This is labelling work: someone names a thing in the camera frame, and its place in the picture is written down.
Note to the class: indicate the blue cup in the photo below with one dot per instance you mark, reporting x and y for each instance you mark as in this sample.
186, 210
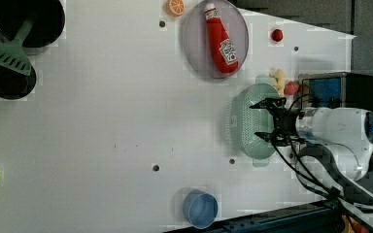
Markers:
200, 209

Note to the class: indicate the pink strawberry toy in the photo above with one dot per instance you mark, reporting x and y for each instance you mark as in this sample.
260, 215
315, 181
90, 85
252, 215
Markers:
291, 88

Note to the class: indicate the yellow banana peel toy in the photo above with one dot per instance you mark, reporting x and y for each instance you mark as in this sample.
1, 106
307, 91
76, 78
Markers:
279, 81

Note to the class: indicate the orange slice toy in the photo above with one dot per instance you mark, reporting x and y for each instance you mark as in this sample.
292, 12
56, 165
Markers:
175, 8

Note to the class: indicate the mint green oval strainer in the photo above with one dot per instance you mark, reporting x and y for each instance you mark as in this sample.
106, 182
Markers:
244, 122

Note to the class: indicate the black toaster oven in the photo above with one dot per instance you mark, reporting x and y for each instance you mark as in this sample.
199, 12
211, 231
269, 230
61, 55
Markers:
334, 90

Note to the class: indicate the red strawberry toy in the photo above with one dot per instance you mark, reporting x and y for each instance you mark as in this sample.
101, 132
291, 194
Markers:
277, 35

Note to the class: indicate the black cylindrical holder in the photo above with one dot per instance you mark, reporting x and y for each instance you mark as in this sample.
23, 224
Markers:
14, 85

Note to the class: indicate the grey round plate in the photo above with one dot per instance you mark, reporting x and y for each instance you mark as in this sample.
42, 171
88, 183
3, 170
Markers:
196, 43

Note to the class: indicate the green spatula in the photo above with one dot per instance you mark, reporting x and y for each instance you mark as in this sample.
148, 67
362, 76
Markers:
12, 55

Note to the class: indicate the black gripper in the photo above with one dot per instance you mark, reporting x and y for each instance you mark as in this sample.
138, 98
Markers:
284, 121

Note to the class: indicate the red ketchup bottle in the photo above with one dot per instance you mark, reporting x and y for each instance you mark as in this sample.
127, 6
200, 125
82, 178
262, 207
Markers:
222, 49

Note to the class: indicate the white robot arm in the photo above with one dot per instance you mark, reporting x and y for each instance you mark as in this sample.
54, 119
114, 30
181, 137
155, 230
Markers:
337, 145

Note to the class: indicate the black round pot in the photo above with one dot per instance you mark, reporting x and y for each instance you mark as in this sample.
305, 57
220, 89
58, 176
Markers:
49, 20

